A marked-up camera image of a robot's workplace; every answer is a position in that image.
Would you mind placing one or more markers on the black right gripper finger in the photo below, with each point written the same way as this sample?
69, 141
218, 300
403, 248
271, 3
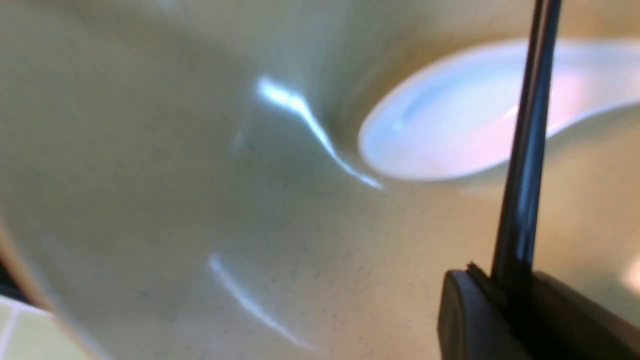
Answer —
551, 321

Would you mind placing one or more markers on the black chopstick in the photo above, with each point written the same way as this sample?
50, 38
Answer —
515, 243

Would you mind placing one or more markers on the white soup spoon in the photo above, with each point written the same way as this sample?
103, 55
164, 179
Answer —
456, 116

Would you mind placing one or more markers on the beige noodle bowl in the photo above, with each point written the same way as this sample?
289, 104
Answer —
181, 179

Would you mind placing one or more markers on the green checkered tablecloth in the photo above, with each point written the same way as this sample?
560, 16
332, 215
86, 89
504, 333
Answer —
28, 333

